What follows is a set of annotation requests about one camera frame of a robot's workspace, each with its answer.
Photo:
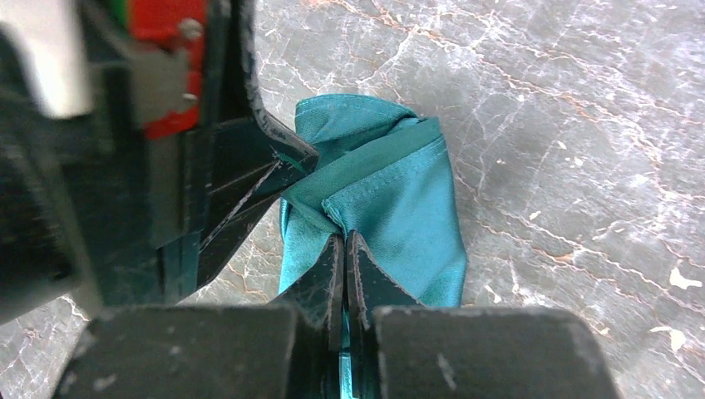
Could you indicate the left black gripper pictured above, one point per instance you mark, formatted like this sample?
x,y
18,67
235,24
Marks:
x,y
147,198

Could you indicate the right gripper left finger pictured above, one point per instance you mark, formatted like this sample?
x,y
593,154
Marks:
x,y
315,342

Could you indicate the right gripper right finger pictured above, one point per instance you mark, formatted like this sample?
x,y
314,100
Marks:
x,y
383,341

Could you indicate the teal cloth napkin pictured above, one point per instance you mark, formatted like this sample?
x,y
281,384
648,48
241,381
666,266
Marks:
x,y
384,173

